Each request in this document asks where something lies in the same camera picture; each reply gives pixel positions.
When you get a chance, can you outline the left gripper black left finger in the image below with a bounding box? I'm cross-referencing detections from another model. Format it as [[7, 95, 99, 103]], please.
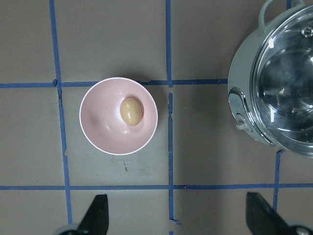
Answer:
[[54, 194, 109, 235]]

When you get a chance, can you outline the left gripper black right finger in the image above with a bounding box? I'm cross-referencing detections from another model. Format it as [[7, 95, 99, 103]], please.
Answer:
[[246, 192, 313, 235]]

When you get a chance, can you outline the beige egg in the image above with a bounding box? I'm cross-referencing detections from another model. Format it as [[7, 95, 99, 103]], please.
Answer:
[[120, 98, 142, 126]]

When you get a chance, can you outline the pale green electric pot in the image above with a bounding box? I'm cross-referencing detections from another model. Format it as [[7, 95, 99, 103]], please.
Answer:
[[228, 0, 308, 151]]

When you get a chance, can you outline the pink bowl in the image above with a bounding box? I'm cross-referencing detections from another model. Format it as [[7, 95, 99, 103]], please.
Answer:
[[79, 77, 158, 155]]

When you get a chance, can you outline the glass pot lid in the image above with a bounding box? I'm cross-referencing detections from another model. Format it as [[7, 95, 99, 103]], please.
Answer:
[[251, 5, 313, 158]]

